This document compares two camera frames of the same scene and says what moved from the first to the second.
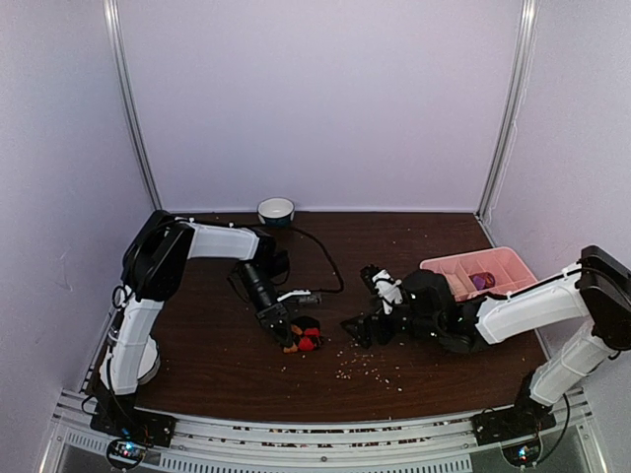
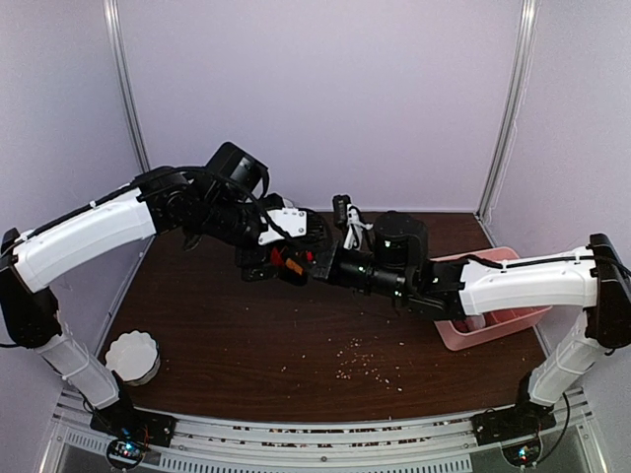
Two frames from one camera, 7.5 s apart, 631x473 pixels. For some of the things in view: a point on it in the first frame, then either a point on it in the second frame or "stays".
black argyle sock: [306, 332] → [286, 274]
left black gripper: [277, 314] → [245, 260]
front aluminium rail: [442, 445] stays
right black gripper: [364, 323] → [327, 268]
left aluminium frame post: [112, 22] stays
